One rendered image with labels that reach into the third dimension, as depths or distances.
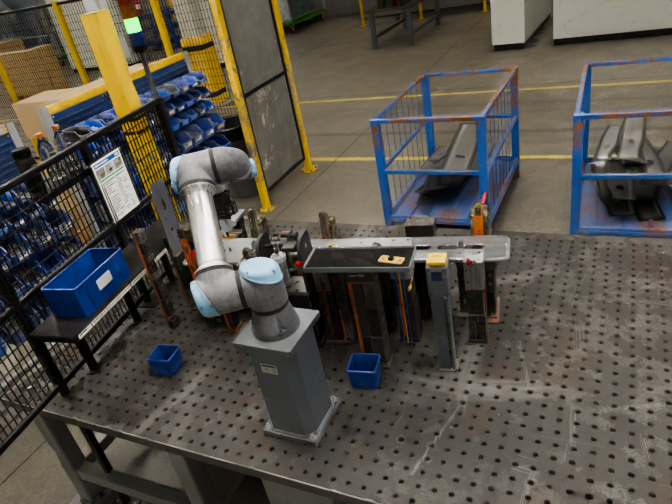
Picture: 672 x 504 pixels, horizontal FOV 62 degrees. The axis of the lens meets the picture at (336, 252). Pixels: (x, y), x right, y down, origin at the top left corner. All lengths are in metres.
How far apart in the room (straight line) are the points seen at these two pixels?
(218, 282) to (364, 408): 0.70
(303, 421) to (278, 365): 0.24
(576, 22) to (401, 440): 8.42
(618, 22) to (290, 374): 8.57
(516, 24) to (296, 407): 8.51
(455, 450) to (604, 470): 0.41
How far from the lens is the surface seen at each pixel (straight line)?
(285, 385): 1.80
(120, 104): 3.02
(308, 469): 1.89
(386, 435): 1.93
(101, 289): 2.40
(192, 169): 1.82
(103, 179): 2.73
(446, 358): 2.07
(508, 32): 9.84
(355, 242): 2.34
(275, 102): 5.51
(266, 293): 1.64
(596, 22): 9.74
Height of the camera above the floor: 2.12
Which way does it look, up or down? 29 degrees down
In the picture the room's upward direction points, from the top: 12 degrees counter-clockwise
